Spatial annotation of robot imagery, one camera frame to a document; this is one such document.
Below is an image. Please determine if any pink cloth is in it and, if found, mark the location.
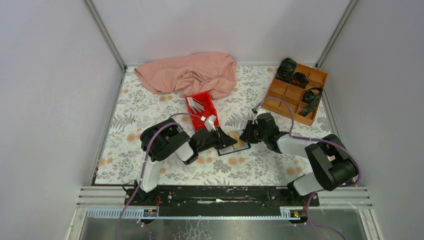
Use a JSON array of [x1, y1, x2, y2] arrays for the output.
[[134, 52, 237, 99]]

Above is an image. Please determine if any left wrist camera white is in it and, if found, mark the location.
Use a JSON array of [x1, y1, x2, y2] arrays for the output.
[[200, 114, 217, 132]]

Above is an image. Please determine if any red plastic bin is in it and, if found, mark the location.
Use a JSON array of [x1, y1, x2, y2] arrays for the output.
[[185, 91, 220, 131]]

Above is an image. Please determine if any camouflage strap in tray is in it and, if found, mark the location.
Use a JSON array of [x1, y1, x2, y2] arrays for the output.
[[297, 87, 324, 117]]

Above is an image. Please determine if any wooden compartment tray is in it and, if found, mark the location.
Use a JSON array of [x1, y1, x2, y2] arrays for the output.
[[261, 63, 329, 126]]

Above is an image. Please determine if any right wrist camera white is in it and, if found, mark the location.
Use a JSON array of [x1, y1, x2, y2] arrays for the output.
[[252, 107, 266, 124]]

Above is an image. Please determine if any stack of cards in bin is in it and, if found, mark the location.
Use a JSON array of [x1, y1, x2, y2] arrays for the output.
[[186, 97, 205, 114]]

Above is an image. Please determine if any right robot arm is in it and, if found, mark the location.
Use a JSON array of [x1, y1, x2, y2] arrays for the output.
[[240, 112, 359, 206]]

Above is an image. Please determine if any gold VIP card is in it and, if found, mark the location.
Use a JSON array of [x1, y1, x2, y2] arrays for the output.
[[229, 130, 245, 149]]

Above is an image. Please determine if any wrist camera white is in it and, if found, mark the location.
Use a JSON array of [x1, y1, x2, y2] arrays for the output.
[[200, 114, 217, 132], [252, 107, 266, 124]]

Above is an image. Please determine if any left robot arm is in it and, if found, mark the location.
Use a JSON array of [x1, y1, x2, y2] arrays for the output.
[[135, 118, 238, 206]]

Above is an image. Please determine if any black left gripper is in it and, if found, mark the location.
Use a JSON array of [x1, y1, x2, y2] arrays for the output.
[[196, 126, 237, 154]]

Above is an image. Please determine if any rolled dark belt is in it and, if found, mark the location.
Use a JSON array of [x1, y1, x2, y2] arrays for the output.
[[275, 57, 298, 84], [290, 72, 309, 89]]

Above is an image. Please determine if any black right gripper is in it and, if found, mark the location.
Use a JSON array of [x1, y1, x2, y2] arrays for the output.
[[239, 120, 268, 145]]

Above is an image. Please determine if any rolled dark belt top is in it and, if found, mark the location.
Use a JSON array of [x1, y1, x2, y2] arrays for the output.
[[275, 57, 298, 84]]

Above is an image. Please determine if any rolled dark belt middle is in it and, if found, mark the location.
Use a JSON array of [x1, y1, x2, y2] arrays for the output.
[[290, 72, 309, 89]]

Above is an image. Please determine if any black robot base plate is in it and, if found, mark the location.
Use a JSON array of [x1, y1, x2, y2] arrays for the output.
[[123, 185, 320, 217]]

